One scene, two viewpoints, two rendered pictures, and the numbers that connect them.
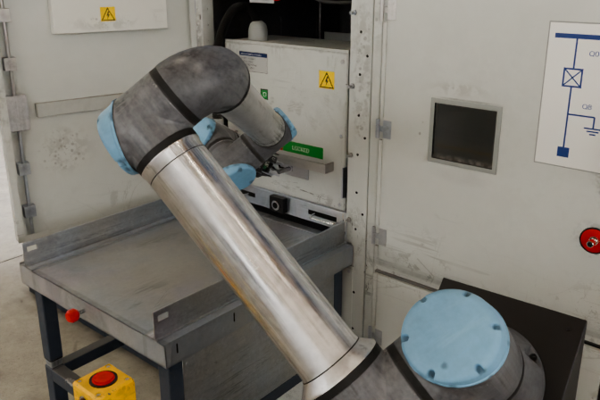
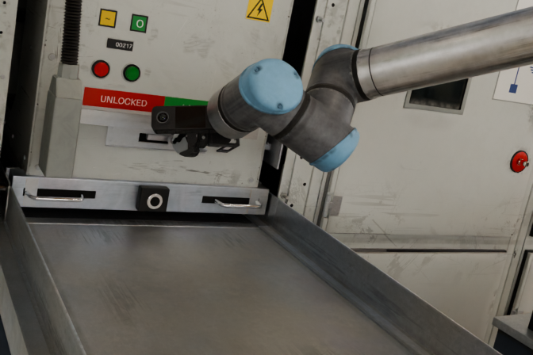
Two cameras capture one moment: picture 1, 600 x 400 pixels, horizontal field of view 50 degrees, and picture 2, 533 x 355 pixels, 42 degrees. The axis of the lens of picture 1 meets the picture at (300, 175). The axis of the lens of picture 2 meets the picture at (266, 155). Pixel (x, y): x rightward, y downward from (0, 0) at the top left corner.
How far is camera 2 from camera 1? 1.80 m
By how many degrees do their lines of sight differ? 67
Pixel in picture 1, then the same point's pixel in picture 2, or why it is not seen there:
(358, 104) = (324, 43)
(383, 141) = not seen: hidden behind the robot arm
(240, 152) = (348, 110)
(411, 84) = (401, 21)
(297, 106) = (203, 44)
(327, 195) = (232, 171)
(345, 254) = not seen: hidden behind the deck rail
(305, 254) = (315, 248)
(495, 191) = (458, 131)
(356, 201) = (299, 169)
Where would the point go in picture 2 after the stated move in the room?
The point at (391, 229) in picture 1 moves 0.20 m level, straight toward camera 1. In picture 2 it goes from (349, 192) to (433, 220)
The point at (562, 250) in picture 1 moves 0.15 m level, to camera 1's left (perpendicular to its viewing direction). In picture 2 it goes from (496, 175) to (492, 185)
